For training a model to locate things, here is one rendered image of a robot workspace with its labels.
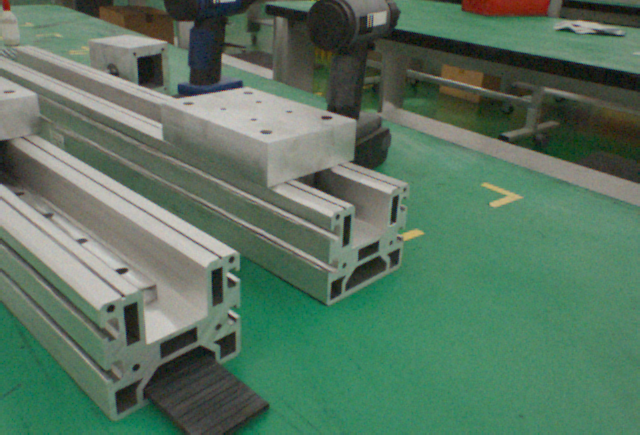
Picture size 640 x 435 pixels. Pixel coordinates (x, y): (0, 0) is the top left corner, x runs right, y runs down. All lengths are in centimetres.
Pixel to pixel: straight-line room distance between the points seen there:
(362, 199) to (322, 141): 6
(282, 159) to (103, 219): 15
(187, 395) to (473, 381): 19
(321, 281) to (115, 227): 17
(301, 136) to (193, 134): 11
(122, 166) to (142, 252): 28
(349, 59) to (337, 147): 20
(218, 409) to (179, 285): 9
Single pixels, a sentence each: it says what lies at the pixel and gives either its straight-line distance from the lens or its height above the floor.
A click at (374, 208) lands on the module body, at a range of 53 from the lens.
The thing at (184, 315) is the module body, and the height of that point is 82.
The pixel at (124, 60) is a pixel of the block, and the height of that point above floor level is 85.
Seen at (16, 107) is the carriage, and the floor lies 89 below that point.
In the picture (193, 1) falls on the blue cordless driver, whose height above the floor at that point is 97.
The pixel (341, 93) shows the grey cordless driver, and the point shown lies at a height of 89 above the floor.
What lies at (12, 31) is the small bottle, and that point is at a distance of 168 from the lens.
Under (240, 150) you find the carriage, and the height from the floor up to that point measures 89.
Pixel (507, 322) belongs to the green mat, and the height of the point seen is 78.
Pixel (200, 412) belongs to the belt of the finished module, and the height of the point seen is 79.
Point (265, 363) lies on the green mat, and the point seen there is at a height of 78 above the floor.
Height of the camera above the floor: 106
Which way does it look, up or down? 23 degrees down
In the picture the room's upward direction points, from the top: 3 degrees clockwise
